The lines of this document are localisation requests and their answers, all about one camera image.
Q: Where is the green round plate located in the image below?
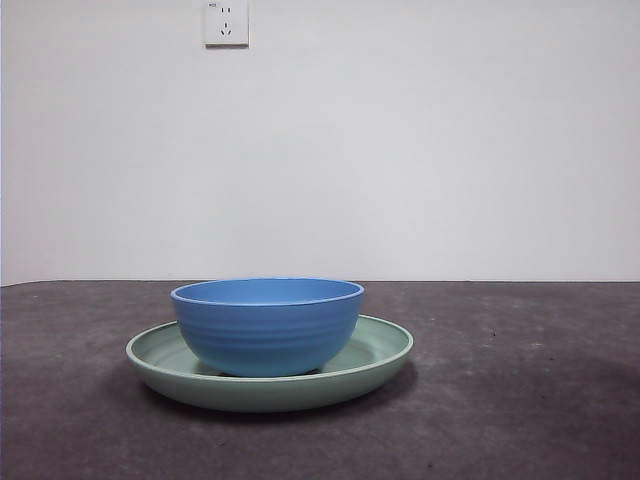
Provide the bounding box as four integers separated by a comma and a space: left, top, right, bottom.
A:
125, 314, 415, 414

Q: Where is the white wall socket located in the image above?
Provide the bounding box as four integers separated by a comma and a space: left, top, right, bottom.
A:
203, 0, 250, 50

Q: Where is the blue ribbed bowl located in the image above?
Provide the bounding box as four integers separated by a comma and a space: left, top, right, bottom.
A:
170, 278, 366, 378

